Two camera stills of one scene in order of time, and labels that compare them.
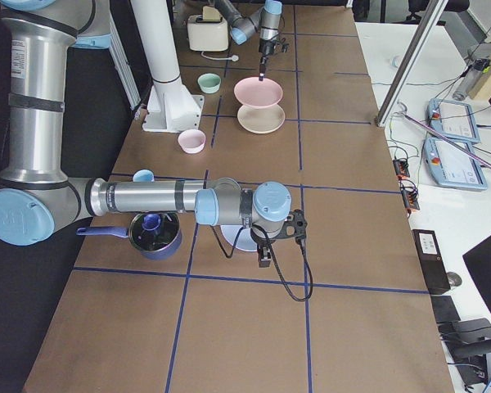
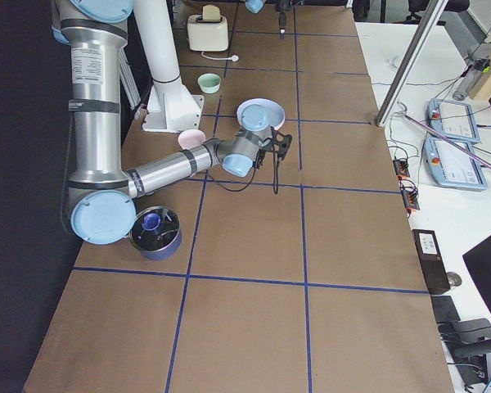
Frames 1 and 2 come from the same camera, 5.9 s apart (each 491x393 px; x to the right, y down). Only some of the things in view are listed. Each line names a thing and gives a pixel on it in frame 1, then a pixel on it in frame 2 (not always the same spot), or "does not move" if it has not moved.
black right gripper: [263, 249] to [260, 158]
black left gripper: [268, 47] to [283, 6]
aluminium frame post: [410, 62] does not move
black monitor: [487, 264] does not move
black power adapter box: [431, 260] does not move
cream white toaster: [208, 31] does not move
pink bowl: [192, 141] does not move
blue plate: [245, 241] to [259, 114]
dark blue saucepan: [158, 234] does not move
